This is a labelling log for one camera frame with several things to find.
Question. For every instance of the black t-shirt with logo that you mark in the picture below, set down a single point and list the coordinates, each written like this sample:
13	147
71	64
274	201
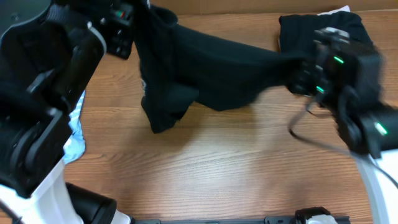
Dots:
180	66

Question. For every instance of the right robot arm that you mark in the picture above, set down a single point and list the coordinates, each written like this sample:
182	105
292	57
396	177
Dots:
344	79

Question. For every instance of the folded beige garment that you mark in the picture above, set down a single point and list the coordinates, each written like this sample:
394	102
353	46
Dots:
345	9

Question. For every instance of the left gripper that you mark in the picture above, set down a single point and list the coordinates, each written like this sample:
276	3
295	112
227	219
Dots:
121	35

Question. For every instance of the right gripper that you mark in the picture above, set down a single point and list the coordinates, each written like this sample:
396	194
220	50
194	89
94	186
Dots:
296	84

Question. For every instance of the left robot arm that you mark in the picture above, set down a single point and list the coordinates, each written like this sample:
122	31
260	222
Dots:
49	52

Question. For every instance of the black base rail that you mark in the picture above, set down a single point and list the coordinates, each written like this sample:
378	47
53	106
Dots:
311	215

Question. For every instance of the light blue printed t-shirt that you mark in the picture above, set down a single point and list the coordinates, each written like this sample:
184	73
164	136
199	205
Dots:
75	146

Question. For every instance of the folded black garment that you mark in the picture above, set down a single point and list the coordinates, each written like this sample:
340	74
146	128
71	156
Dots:
297	32

